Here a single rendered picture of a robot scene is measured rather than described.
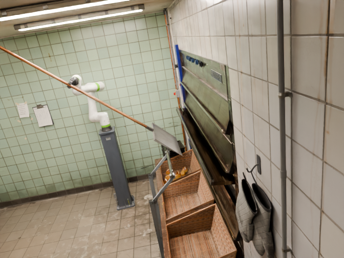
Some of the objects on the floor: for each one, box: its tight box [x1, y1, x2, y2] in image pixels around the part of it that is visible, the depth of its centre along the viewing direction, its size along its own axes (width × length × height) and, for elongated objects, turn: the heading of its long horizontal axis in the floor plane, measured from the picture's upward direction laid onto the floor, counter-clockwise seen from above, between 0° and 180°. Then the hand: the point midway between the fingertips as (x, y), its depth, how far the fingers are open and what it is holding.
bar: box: [148, 128, 176, 258], centre depth 300 cm, size 31×127×118 cm, turn 29°
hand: (69, 84), depth 275 cm, fingers closed on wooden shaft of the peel, 3 cm apart
